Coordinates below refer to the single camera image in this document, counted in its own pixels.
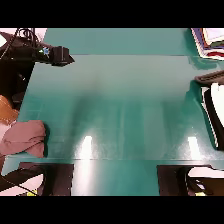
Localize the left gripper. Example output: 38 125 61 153
49 45 75 67

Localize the orange-brown garment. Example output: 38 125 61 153
0 94 20 127

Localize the pink garment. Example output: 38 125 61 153
0 119 47 159

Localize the white garment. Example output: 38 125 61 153
202 28 224 43

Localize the black cable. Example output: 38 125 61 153
14 28 39 46

